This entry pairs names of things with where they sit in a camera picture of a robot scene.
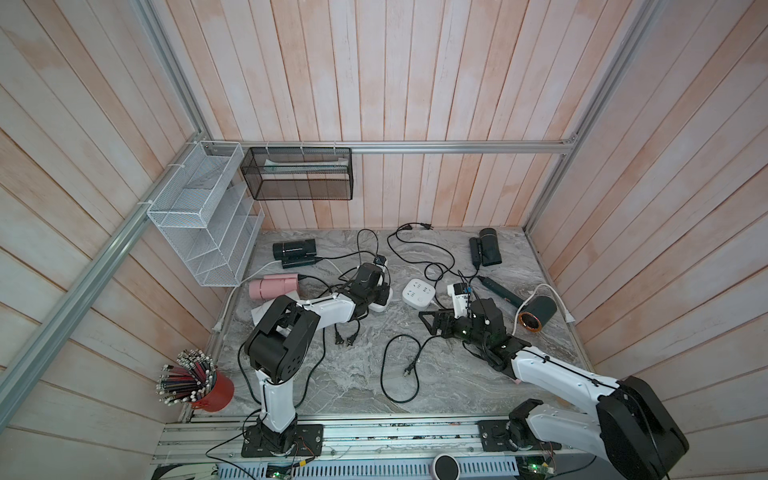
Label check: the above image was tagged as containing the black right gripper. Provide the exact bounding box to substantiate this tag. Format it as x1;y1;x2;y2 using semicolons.
419;307;490;353

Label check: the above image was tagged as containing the black cord of green dryer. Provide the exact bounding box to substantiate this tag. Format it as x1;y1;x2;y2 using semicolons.
314;227;388;268

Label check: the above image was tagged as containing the black cord of pink dryer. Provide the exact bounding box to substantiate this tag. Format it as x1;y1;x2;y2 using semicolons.
298;274;361;348

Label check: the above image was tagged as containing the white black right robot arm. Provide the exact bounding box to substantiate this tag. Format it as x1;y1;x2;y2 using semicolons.
419;299;690;479

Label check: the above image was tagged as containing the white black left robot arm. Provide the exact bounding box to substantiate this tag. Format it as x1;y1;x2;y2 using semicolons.
243;262;392;434

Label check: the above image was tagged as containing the white square power strip left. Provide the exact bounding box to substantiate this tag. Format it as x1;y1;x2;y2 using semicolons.
368;285;393;313

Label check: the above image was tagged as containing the white square power strip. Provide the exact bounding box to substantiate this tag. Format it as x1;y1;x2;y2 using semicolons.
368;285;393;313
401;278;436;311

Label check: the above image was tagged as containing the white square power strip right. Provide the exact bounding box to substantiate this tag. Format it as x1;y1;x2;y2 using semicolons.
401;278;436;311

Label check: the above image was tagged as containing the dark green folded hair dryer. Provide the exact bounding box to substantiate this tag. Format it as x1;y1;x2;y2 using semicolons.
272;239;319;269

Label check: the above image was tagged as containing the dark green dryer far right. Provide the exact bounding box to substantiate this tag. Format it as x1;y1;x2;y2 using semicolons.
469;227;502;269

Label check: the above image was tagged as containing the dark green unfolded hair dryer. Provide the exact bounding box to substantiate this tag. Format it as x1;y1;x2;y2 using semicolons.
478;276;558;332

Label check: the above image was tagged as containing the pink folded hair dryer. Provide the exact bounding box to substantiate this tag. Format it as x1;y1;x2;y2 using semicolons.
248;273;299;301

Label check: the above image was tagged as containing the white hair dryer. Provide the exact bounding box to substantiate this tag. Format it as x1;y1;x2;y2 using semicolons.
250;300;273;326

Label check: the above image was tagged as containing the round black white knob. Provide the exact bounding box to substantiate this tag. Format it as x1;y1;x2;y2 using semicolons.
430;454;461;480

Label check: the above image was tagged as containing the red pencil cup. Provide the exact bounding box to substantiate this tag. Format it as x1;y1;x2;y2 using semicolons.
155;349;235;413

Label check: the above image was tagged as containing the black cord of far dryer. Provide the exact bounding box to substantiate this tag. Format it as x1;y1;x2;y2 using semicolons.
386;222;481;283

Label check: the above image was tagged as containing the black loose cord front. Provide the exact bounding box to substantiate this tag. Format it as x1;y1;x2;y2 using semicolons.
380;333;445;404

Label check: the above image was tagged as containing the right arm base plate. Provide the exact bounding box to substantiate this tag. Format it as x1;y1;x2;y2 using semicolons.
477;399;562;452

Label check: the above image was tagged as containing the white cable right strip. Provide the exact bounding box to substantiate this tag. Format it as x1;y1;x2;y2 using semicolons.
509;283;576;338

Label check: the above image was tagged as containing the black mesh wall basket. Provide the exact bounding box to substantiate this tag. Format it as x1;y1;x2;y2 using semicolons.
240;146;354;201

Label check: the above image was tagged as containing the white power strip cable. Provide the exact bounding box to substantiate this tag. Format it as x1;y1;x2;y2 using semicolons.
212;259;283;334

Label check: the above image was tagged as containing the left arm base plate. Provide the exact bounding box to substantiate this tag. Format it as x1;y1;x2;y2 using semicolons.
241;424;324;458

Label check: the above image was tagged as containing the white wire mesh shelf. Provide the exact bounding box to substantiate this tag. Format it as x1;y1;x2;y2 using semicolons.
148;141;264;288

